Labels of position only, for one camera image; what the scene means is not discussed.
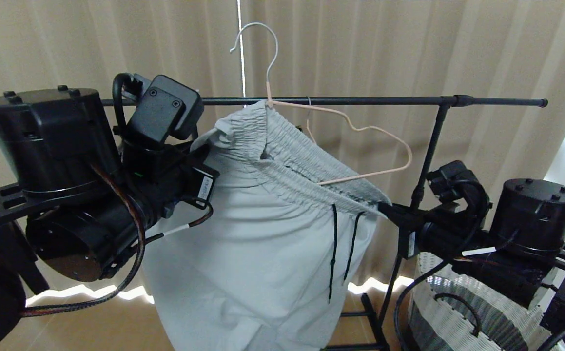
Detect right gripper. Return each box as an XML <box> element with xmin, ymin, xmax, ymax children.
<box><xmin>397</xmin><ymin>212</ymin><xmax>553</xmax><ymax>310</ymax></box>

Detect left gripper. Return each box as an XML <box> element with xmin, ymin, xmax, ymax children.
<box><xmin>25</xmin><ymin>145</ymin><xmax>220</xmax><ymax>284</ymax></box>

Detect pale grey shorts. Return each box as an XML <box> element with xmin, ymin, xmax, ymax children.
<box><xmin>141</xmin><ymin>100</ymin><xmax>392</xmax><ymax>351</ymax></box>

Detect pink clothes hanger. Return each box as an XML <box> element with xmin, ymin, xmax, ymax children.
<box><xmin>229</xmin><ymin>22</ymin><xmax>413</xmax><ymax>186</ymax></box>
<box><xmin>304</xmin><ymin>97</ymin><xmax>318</xmax><ymax>144</ymax></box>

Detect white laundry basket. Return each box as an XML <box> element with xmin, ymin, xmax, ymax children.
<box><xmin>407</xmin><ymin>251</ymin><xmax>563</xmax><ymax>351</ymax></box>

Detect black clothes rack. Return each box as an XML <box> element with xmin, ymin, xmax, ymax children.
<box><xmin>99</xmin><ymin>95</ymin><xmax>548</xmax><ymax>351</ymax></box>

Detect beige curtain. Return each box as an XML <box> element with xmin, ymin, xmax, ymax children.
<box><xmin>0</xmin><ymin>0</ymin><xmax>565</xmax><ymax>303</ymax></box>

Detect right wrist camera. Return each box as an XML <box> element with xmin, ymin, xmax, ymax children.
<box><xmin>426</xmin><ymin>160</ymin><xmax>492</xmax><ymax>215</ymax></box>

